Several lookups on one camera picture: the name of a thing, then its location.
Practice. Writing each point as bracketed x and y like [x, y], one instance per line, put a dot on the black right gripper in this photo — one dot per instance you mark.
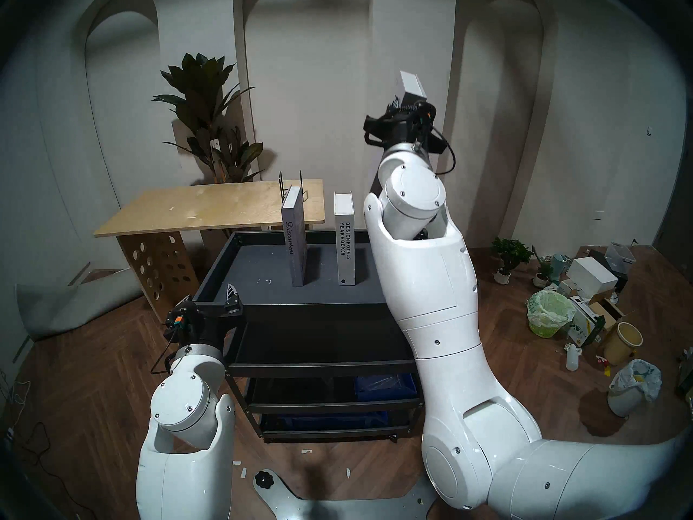
[403, 129]

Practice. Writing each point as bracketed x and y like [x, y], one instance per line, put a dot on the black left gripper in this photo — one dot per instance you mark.
[203, 326]

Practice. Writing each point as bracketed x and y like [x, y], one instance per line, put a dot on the tall grey Special Issue book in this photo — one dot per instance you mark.
[412, 85]

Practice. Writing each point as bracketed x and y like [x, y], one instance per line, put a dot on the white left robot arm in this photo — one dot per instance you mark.
[184, 405]

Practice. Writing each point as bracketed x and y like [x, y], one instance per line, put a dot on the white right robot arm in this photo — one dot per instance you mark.
[433, 286]

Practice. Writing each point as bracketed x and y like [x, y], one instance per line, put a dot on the black three-tier utility cart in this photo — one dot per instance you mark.
[260, 270]

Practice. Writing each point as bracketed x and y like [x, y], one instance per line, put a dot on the light wooden table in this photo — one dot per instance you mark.
[206, 205]

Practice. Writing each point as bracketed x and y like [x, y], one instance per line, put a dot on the grey Discontent book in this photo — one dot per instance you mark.
[292, 242]

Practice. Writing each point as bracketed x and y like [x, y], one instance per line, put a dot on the white Design Hotels Yearbook book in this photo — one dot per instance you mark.
[345, 242]

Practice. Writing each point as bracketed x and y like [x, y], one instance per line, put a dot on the wide blue plastic bin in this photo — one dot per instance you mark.
[335, 420]

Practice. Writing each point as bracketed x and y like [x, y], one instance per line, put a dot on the small bushy potted plant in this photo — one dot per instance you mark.
[509, 251]

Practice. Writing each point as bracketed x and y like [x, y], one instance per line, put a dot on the black star knob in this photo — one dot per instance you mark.
[264, 479]

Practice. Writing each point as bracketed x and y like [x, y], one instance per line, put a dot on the large dark-leaved potted plant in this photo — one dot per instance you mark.
[200, 91]

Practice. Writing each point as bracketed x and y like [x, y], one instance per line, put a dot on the small blue plastic bin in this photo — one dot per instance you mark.
[384, 386]

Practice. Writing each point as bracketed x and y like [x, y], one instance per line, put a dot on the teal watering can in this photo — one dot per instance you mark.
[560, 264]

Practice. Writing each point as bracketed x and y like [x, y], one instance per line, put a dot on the bin with green bag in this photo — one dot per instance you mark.
[549, 313]

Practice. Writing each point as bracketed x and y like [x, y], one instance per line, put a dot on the white cardboard box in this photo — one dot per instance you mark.
[593, 275]

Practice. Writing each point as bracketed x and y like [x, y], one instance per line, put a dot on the clear plastic storage container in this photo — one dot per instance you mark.
[620, 253]

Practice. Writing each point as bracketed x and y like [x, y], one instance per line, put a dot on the green and white carton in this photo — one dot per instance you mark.
[584, 321]

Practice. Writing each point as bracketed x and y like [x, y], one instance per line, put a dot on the open brown cardboard box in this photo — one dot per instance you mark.
[609, 313]

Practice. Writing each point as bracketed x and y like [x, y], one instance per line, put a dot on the small white bottle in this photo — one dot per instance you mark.
[572, 359]

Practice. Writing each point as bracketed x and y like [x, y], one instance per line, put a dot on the yellow bucket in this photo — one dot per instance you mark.
[620, 348]

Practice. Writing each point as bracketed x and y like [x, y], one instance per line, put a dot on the bin with white bag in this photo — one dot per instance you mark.
[628, 389]

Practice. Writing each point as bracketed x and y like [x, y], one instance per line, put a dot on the grey metal robot base plate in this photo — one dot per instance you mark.
[281, 505]

